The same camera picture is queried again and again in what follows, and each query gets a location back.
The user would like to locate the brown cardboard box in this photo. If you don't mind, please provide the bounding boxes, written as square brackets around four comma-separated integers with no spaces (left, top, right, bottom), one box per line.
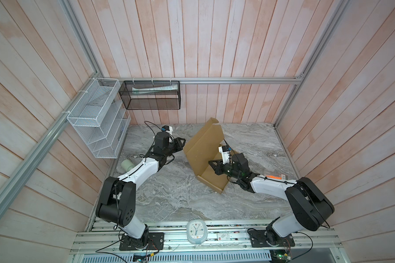
[183,118,229,194]

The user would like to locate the pack of coloured markers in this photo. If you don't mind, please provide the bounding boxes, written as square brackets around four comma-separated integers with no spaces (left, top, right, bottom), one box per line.
[266,174,287,180]

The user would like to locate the aluminium front rail frame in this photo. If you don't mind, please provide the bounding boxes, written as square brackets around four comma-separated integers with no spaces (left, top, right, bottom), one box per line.
[68,219,350,263]

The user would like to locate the white wire mesh shelf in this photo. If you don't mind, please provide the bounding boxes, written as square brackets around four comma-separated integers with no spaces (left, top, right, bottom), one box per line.
[67,78,131,159]

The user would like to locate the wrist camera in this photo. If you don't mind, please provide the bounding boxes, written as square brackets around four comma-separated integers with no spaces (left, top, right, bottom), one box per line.
[218,145,232,164]
[161,125,173,135]

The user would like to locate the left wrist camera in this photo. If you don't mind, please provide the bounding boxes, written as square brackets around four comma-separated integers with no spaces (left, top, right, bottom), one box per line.
[161,125,173,135]

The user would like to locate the black mesh wall basket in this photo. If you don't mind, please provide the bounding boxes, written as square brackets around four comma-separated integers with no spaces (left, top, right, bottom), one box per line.
[118,81,182,110]

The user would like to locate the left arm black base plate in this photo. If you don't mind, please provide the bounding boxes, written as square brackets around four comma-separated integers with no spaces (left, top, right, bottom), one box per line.
[119,232,165,251]

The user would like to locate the pale blue alarm clock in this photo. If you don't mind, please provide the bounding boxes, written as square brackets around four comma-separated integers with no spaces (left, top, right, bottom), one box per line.
[187,219,208,244]

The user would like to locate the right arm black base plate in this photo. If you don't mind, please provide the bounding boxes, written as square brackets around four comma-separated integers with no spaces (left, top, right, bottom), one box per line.
[247,228,295,248]

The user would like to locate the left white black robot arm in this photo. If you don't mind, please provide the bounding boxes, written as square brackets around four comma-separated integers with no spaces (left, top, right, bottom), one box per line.
[95,126,185,249]

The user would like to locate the small white label card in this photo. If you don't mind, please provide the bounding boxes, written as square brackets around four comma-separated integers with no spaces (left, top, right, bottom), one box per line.
[217,233,230,241]

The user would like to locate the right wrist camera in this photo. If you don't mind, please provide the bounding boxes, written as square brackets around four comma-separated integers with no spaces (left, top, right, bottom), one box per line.
[218,145,232,164]

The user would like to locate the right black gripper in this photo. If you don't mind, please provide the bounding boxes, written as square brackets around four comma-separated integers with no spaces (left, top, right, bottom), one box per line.
[208,158,240,180]

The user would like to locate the white paper in basket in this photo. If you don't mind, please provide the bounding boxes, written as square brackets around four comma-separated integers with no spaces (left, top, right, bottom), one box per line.
[131,84,179,95]

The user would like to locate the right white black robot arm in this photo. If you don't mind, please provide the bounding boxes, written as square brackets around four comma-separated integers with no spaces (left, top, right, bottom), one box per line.
[208,153,335,247]

